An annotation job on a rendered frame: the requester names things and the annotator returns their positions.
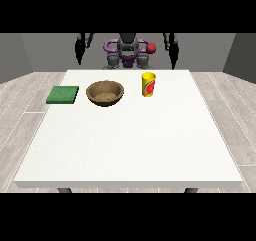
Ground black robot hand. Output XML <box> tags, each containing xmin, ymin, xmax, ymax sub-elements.
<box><xmin>162</xmin><ymin>33</ymin><xmax>180</xmax><ymax>70</ymax></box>
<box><xmin>74</xmin><ymin>33</ymin><xmax>95</xmax><ymax>66</ymax></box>

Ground grey robot trunk purple rings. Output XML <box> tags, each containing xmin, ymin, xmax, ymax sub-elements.
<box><xmin>102</xmin><ymin>33</ymin><xmax>156</xmax><ymax>70</ymax></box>

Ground small red ball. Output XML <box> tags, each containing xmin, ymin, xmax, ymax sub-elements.
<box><xmin>146</xmin><ymin>42</ymin><xmax>157</xmax><ymax>54</ymax></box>

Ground yellow cup with melon print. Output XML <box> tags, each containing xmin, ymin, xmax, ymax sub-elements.
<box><xmin>141</xmin><ymin>71</ymin><xmax>157</xmax><ymax>98</ymax></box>

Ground brown wooden bowl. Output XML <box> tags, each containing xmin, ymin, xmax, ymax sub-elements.
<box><xmin>85</xmin><ymin>80</ymin><xmax>125</xmax><ymax>108</ymax></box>

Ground green square pad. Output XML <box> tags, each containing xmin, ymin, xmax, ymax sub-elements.
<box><xmin>45</xmin><ymin>85</ymin><xmax>80</xmax><ymax>105</ymax></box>

